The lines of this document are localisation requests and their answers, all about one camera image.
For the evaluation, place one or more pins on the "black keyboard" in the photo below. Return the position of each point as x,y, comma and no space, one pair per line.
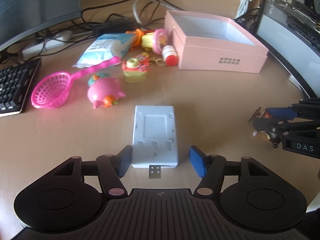
15,84

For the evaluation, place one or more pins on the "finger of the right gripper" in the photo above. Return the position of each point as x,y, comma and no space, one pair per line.
277,127

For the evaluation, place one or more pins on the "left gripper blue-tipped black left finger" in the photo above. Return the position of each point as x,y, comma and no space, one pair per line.
111,168

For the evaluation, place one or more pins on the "orange toy cup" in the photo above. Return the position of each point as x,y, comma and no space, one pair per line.
138,33

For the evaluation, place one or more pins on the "white power strip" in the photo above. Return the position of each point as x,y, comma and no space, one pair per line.
58,40

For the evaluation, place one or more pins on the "black power adapter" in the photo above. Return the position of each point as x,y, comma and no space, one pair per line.
112,27

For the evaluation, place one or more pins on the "white USB charger block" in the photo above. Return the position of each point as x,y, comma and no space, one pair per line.
154,139

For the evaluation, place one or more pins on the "yellow red toy camera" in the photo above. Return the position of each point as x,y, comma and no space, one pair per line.
136,69

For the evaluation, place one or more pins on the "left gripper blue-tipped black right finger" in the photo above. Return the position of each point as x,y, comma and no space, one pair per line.
210,168

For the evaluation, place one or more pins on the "white bottle red cap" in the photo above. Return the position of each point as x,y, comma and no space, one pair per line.
170,56

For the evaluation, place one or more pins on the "blue white tissue packet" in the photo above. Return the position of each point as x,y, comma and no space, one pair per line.
105,47

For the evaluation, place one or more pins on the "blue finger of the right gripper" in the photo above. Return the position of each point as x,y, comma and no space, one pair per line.
305,109

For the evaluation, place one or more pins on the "pink cardboard box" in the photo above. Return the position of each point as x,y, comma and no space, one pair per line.
210,42

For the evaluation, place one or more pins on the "computer case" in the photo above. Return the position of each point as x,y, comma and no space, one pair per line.
290,30

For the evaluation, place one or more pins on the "pink pig toy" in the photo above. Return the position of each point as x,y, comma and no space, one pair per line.
104,90

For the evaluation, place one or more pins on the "black curved monitor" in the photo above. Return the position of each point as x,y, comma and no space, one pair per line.
21,18

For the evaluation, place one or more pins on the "pink plastic basket scoop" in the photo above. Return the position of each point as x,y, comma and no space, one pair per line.
53,90

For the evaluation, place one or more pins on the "pink yellow round toy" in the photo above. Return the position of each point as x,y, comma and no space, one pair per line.
155,41

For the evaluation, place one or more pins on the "small red figure keychain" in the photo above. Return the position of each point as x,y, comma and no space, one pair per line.
257,121

